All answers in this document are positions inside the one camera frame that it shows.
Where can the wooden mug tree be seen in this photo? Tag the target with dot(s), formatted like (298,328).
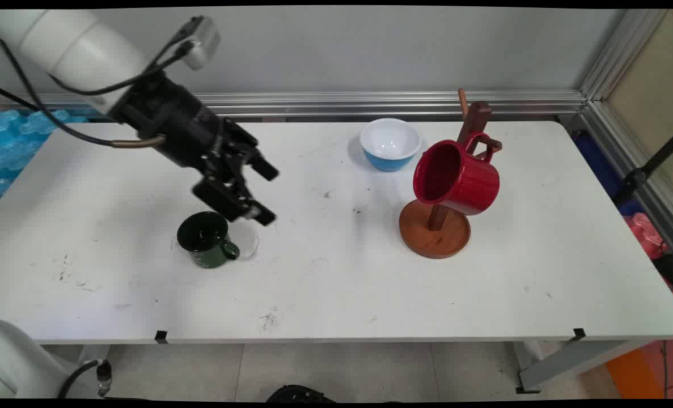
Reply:
(435,238)

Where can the red plastic bag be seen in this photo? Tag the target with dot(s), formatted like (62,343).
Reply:
(645,235)

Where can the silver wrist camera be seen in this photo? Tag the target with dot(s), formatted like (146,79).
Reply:
(203,42)

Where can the horizontal aluminium frame rail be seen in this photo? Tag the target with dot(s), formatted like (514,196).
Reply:
(370,103)

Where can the blue plastic bin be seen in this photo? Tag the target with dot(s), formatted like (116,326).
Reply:
(597,161)

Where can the black tape piece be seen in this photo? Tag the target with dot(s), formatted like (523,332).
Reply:
(579,334)
(161,336)

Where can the aluminium corner frame post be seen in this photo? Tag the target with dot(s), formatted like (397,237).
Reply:
(614,73)

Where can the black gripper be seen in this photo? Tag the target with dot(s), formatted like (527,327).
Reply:
(172,122)

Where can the orange box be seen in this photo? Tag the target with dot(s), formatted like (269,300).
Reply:
(645,368)

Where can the blue bowl white inside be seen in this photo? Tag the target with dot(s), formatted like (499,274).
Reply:
(390,144)

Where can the dark green mug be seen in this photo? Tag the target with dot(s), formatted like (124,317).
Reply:
(203,241)

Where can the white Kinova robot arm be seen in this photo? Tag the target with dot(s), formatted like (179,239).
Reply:
(70,45)

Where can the black object on floor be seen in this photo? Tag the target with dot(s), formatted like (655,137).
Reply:
(299,394)

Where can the grey table leg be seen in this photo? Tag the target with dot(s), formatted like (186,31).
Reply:
(568,362)

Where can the blue bubble wrap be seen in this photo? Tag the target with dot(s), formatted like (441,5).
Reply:
(10,147)

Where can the white robot base link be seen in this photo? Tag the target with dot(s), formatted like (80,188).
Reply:
(21,365)

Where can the black tripod pole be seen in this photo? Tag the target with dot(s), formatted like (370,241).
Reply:
(636,175)

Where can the red ribbed mug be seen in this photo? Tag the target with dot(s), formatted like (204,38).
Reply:
(466,181)

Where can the beige wall panel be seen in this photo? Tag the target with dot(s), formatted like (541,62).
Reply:
(651,90)

